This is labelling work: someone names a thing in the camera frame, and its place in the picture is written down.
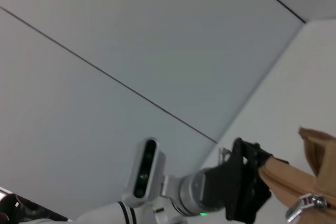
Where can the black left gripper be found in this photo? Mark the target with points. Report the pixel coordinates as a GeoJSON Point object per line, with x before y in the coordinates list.
{"type": "Point", "coordinates": [231, 187]}

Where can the khaki canvas food bag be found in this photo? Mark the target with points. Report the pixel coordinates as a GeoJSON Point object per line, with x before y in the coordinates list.
{"type": "Point", "coordinates": [288, 178]}

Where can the silver metal zipper pull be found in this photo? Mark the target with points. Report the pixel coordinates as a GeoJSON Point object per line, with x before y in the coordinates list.
{"type": "Point", "coordinates": [302, 204]}

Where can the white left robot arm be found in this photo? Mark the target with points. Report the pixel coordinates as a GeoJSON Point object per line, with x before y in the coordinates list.
{"type": "Point", "coordinates": [105, 214]}

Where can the black background equipment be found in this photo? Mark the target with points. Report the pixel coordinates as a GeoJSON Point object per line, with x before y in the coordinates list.
{"type": "Point", "coordinates": [26, 208]}

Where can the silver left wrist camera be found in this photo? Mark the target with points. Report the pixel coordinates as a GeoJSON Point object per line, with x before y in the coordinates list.
{"type": "Point", "coordinates": [147, 171]}

